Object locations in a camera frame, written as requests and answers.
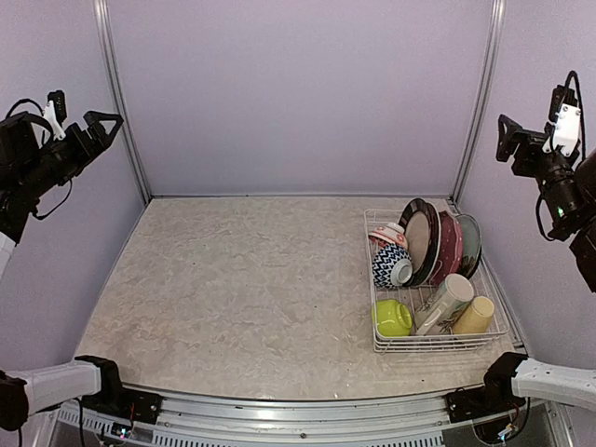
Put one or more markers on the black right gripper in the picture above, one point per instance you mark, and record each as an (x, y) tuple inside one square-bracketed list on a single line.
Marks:
[(508, 143)]

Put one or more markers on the white wire dish rack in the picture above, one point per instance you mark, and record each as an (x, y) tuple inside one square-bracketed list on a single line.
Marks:
[(428, 291)]

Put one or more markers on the white red patterned bowl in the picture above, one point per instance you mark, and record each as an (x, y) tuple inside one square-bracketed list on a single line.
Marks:
[(388, 234)]

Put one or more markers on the right aluminium corner post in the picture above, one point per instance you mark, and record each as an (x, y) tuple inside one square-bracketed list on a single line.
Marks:
[(482, 97)]

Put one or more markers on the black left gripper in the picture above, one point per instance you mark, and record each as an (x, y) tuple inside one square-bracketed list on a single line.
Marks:
[(84, 145)]

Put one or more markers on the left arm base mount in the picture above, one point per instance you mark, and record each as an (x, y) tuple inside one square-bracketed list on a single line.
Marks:
[(130, 404)]

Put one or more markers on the black rimmed striped plate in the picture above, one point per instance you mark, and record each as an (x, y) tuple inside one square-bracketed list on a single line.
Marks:
[(421, 222)]

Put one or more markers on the white printed mug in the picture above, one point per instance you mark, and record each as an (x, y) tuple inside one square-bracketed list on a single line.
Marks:
[(438, 313)]

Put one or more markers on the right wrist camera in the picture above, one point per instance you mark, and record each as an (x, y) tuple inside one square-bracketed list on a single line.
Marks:
[(563, 128)]

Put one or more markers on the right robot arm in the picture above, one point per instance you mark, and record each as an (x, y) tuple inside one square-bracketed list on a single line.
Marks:
[(565, 176)]

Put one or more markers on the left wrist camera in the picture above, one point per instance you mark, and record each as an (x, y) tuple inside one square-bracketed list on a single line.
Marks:
[(55, 113)]

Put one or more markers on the lime green bowl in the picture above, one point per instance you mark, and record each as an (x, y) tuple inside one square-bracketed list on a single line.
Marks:
[(391, 318)]

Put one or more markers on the left aluminium corner post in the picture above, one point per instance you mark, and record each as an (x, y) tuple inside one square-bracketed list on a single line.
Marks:
[(107, 44)]

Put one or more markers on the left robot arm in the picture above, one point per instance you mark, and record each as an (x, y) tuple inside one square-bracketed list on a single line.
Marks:
[(37, 156)]

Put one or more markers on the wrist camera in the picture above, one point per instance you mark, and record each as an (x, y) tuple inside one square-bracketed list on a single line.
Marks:
[(55, 113), (563, 128)]

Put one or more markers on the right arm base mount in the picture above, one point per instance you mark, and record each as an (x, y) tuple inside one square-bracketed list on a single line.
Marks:
[(474, 403)]

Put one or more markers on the aluminium front rail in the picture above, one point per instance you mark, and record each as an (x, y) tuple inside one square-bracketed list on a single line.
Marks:
[(194, 420)]

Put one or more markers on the pink polka dot plate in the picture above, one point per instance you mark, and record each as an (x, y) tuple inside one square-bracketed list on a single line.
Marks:
[(451, 249)]

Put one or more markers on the light blue floral plate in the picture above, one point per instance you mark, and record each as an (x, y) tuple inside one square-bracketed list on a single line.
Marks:
[(471, 255)]

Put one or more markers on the yellow cup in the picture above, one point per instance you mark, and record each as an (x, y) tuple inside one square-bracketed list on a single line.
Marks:
[(477, 317)]

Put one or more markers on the aluminium corner post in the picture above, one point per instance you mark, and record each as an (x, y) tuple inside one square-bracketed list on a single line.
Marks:
[(107, 44), (482, 97)]

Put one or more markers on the blue white zigzag bowl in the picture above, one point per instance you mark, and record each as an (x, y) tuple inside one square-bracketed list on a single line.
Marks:
[(392, 267)]

